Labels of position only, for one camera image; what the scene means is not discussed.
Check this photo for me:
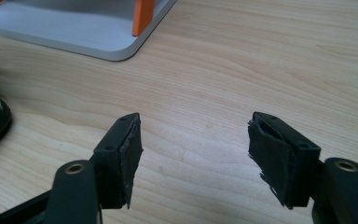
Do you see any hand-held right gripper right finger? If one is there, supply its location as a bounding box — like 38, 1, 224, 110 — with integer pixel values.
247, 111, 322, 210

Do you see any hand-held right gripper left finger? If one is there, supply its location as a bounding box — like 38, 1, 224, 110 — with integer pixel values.
90, 112, 145, 210

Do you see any grey tray base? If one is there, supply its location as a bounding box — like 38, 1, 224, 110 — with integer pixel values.
0, 0, 179, 63

